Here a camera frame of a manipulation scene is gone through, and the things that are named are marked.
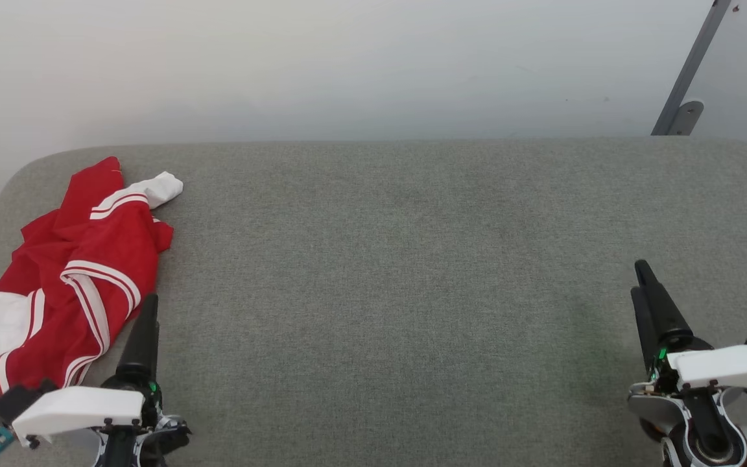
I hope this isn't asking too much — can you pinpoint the red and white garment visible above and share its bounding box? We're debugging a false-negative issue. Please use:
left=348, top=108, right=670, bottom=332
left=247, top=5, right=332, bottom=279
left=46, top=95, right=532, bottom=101
left=0, top=156, right=184, bottom=398

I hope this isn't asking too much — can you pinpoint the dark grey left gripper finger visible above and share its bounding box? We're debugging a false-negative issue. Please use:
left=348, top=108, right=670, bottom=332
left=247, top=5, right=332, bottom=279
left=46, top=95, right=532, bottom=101
left=117, top=294, right=160, bottom=384

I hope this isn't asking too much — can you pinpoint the grey fabric sofa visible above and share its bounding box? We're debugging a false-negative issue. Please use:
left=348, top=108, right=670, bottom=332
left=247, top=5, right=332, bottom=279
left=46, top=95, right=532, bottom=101
left=0, top=138, right=747, bottom=467

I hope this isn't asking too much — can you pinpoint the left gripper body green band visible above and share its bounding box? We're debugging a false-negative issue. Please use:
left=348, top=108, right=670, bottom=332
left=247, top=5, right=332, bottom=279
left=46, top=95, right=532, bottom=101
left=91, top=366, right=191, bottom=467

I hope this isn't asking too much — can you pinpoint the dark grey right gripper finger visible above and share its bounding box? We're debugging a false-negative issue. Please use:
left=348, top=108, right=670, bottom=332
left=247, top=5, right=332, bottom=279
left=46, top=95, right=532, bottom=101
left=630, top=285, right=660, bottom=374
left=635, top=259, right=694, bottom=349

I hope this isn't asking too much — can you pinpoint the grey metal post foot bracket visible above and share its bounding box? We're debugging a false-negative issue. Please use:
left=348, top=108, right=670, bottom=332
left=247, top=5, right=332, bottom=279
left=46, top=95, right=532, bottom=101
left=667, top=99, right=705, bottom=136

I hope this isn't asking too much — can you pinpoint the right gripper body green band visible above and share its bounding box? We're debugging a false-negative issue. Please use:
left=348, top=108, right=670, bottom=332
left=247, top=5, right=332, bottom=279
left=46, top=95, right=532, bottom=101
left=628, top=333, right=747, bottom=467

